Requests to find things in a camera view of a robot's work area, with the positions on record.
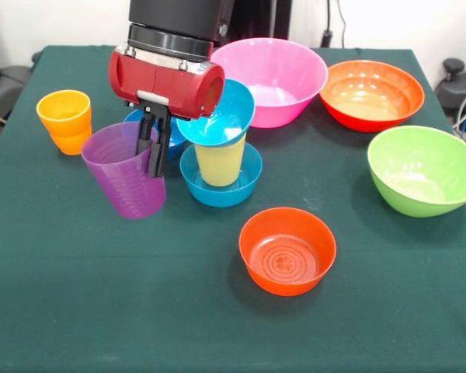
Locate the small dark blue bowl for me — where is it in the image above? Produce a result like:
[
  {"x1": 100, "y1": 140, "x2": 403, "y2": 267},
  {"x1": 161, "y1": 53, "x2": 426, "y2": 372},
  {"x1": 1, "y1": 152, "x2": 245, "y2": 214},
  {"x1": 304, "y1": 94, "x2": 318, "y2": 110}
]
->
[{"x1": 123, "y1": 109, "x2": 188, "y2": 163}]

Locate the black wall cable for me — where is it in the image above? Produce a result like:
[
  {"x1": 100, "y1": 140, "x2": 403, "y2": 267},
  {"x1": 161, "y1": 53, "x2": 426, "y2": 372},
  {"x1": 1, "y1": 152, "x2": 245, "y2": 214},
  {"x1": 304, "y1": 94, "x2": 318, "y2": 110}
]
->
[{"x1": 321, "y1": 0, "x2": 347, "y2": 50}]

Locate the yellow plastic cup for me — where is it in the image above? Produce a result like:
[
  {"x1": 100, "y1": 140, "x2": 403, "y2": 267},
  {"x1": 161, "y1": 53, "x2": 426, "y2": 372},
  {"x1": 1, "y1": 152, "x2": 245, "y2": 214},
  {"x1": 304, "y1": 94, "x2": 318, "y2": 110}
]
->
[{"x1": 193, "y1": 134, "x2": 248, "y2": 187}]

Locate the small cyan bowl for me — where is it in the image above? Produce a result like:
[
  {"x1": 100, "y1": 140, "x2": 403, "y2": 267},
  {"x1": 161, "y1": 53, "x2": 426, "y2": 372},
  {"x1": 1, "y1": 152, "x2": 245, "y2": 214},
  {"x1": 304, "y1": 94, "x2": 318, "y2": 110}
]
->
[{"x1": 176, "y1": 78, "x2": 256, "y2": 148}]

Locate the large red-orange bowl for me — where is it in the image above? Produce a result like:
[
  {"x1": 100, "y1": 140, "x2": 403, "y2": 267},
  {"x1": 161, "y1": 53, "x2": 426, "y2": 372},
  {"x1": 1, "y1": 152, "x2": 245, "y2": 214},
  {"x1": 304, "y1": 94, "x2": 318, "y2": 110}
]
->
[{"x1": 318, "y1": 59, "x2": 426, "y2": 134}]

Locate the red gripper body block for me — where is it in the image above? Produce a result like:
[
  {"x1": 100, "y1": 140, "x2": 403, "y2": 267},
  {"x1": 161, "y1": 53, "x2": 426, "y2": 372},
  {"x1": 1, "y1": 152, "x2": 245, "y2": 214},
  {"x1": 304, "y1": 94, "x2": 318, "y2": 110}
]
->
[{"x1": 108, "y1": 44, "x2": 227, "y2": 121}]

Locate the orange plastic cup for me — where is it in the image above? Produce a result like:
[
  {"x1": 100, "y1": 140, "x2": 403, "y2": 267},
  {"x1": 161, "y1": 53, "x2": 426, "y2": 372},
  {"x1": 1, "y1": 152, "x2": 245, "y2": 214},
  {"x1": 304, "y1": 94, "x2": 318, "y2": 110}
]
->
[{"x1": 36, "y1": 89, "x2": 93, "y2": 156}]

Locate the dark green table cloth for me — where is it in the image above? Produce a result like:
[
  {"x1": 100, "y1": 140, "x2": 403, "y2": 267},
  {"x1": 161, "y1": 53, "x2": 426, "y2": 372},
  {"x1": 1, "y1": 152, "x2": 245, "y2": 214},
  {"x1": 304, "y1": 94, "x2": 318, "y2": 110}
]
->
[{"x1": 0, "y1": 45, "x2": 466, "y2": 373}]

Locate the large pink bowl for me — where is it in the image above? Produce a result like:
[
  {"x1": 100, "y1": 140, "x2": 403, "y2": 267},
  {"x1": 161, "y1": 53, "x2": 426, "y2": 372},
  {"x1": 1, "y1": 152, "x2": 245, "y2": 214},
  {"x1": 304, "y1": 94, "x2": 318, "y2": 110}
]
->
[{"x1": 209, "y1": 37, "x2": 329, "y2": 130}]

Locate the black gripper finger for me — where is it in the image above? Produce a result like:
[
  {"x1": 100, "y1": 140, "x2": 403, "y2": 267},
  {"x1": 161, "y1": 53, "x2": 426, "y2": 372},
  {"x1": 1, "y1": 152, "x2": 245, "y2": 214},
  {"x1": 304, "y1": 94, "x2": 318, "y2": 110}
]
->
[
  {"x1": 147, "y1": 113, "x2": 172, "y2": 180},
  {"x1": 134, "y1": 110, "x2": 159, "y2": 157}
]

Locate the medium blue bowl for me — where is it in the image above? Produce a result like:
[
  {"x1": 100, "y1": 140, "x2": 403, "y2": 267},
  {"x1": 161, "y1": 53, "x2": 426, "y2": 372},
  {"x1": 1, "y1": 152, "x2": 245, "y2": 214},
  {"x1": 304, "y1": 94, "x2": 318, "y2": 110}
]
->
[{"x1": 179, "y1": 141, "x2": 264, "y2": 208}]

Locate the purple plastic cup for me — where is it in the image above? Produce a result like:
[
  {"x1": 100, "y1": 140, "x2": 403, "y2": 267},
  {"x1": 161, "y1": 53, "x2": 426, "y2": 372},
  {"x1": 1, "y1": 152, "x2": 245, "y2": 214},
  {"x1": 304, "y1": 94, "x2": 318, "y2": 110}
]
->
[{"x1": 80, "y1": 122, "x2": 168, "y2": 221}]

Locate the small orange bowl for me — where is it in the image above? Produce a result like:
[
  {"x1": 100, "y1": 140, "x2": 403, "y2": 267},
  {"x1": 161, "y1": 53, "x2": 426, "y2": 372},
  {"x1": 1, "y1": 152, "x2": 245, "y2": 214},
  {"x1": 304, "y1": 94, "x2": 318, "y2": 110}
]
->
[{"x1": 238, "y1": 207, "x2": 338, "y2": 298}]

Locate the large lime green bowl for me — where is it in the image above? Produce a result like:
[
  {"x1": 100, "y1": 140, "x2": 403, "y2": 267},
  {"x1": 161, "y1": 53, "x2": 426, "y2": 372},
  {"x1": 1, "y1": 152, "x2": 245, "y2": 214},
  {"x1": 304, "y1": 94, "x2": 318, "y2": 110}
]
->
[{"x1": 367, "y1": 125, "x2": 466, "y2": 218}]

